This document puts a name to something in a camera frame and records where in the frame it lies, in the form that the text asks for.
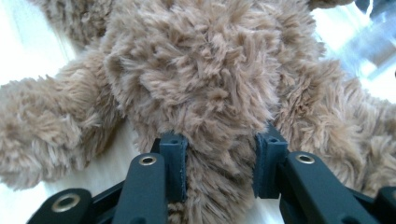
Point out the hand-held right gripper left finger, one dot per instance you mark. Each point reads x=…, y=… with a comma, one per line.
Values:
x=174, y=168

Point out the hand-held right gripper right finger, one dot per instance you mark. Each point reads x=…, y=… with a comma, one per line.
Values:
x=268, y=168

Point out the brown plush toy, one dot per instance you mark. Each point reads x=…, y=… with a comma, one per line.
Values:
x=202, y=77

